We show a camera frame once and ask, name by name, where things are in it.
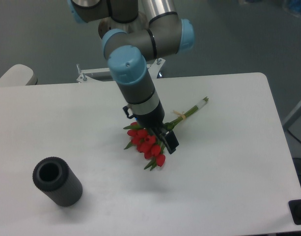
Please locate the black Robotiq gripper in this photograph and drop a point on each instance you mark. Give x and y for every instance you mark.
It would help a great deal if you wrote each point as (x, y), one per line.
(154, 122)

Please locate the red tulip bouquet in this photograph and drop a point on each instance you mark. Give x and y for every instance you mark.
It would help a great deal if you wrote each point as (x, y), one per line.
(147, 143)

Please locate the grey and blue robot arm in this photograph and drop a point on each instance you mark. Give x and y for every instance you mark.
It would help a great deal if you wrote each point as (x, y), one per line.
(128, 49)

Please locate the dark grey ribbed vase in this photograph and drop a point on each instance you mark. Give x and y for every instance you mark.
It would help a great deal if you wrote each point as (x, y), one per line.
(54, 178)

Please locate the white furniture at right edge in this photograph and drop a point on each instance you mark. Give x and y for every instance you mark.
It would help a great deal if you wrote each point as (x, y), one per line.
(290, 119)

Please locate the black device at table edge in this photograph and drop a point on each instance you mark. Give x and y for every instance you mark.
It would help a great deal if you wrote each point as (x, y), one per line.
(295, 209)

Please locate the white chair seat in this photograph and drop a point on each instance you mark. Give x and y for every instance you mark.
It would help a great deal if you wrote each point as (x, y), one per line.
(18, 75)

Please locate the clear bag with blue items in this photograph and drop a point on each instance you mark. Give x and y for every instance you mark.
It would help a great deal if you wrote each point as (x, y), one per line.
(293, 7)

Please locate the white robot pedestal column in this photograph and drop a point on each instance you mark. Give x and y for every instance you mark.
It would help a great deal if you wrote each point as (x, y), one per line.
(107, 24)

